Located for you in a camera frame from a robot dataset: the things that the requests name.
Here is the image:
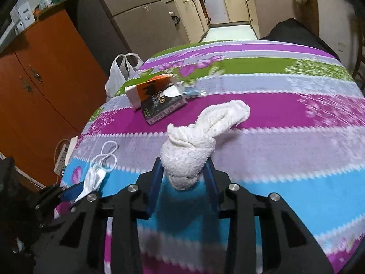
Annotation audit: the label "white face mask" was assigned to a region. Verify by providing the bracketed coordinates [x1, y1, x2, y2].
[75, 140, 119, 203]

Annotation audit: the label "orange tissue box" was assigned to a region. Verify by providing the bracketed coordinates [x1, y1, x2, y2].
[125, 74, 179, 111]

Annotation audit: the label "striped floral tablecloth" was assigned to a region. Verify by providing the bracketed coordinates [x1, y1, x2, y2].
[54, 40, 365, 274]

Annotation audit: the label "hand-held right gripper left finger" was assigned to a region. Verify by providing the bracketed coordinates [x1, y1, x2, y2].
[34, 158, 165, 274]

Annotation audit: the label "dark book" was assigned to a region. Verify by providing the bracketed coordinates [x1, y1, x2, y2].
[140, 88, 187, 125]

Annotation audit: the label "orange wooden cabinet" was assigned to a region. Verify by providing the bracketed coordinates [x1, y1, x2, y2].
[0, 8, 110, 192]

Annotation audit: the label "white towel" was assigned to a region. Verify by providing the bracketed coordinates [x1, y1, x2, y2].
[160, 99, 251, 191]

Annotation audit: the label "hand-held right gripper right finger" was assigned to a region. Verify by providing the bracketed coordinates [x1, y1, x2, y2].
[204, 158, 333, 274]

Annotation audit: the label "white plastic bag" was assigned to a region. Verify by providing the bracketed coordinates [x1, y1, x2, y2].
[105, 53, 145, 102]

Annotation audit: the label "white power strip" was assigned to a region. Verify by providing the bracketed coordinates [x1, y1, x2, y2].
[54, 144, 67, 174]

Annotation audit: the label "black cloth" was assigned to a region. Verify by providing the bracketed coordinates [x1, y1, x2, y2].
[258, 18, 341, 60]

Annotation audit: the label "beige kitchen cabinets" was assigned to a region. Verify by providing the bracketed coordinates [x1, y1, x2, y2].
[165, 0, 294, 39]

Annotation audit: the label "white carton box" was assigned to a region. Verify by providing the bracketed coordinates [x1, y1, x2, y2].
[11, 1, 36, 33]

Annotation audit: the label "beige fridge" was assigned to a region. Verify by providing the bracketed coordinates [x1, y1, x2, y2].
[91, 0, 190, 63]

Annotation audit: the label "clear plastic wrapper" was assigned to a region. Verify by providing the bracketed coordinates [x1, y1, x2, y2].
[180, 84, 206, 99]

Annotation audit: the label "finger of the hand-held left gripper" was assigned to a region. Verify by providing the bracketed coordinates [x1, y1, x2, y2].
[58, 181, 86, 203]

